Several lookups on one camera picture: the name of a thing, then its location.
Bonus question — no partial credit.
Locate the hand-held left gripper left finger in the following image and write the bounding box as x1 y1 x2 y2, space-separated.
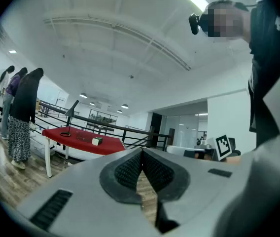
16 148 160 237

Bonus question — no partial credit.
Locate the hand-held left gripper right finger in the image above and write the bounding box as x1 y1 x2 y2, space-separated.
141 148 247 237

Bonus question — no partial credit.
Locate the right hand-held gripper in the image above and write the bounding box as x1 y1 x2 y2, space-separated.
207 134 232 162

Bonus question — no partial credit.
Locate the person's right forearm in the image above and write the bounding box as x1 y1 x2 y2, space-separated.
225 156 242 165

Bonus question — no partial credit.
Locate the black office chair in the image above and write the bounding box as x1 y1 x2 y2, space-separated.
227 137 242 157

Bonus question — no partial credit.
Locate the white counter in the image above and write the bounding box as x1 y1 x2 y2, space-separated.
166 144 206 156

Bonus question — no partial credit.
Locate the red table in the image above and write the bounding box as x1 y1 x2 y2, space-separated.
41 126 127 179

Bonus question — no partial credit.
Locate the white storage bin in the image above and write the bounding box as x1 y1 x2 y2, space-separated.
30 132 57 160

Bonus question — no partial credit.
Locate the black desk lamp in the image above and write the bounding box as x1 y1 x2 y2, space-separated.
60 99 80 138

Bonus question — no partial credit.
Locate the black metal railing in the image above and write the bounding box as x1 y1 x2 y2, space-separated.
35 101 174 151

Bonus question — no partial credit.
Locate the person's black shirt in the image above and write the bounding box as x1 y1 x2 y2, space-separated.
247 0 280 148

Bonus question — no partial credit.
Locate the person's head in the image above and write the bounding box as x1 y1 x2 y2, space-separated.
200 0 252 43

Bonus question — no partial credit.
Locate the white cable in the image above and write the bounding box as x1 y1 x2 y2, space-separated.
53 154 73 167

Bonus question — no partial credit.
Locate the black head-mounted camera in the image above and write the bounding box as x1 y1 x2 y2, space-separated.
188 13 202 36

